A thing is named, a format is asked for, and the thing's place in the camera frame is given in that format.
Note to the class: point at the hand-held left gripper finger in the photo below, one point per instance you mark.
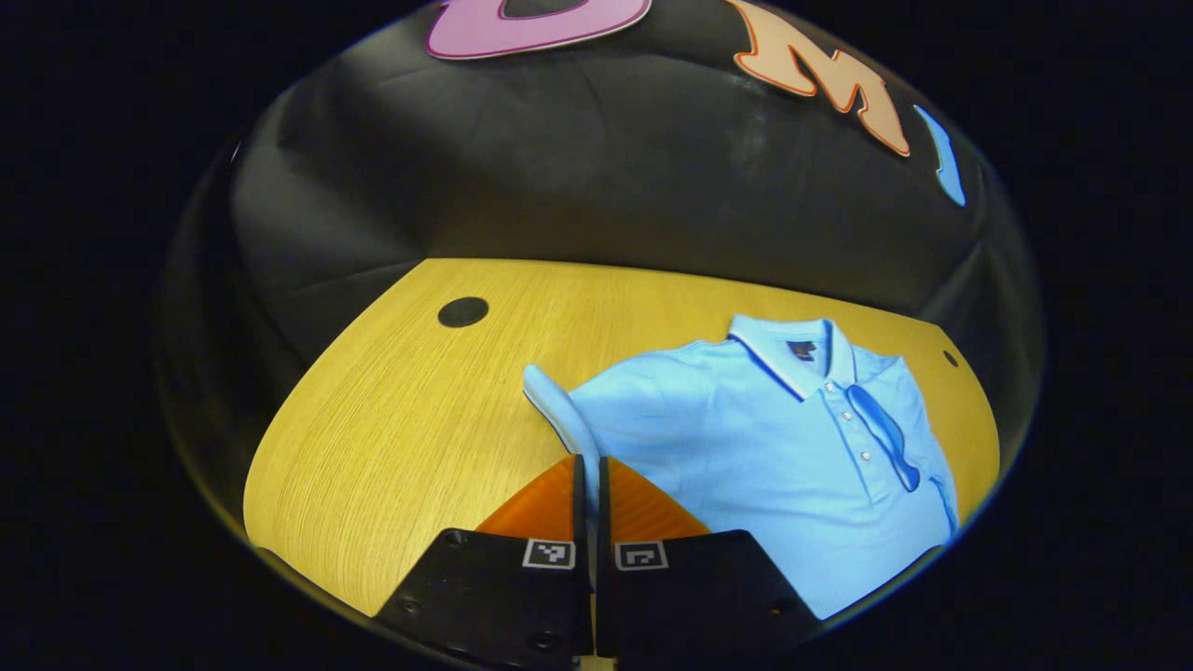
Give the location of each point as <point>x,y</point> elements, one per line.
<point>582,596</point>
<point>604,522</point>

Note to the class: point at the light blue T-shirt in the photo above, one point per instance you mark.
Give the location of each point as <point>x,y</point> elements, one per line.
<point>746,447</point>

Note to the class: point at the black backdrop cloth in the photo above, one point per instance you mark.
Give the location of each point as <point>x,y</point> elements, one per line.
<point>596,168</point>

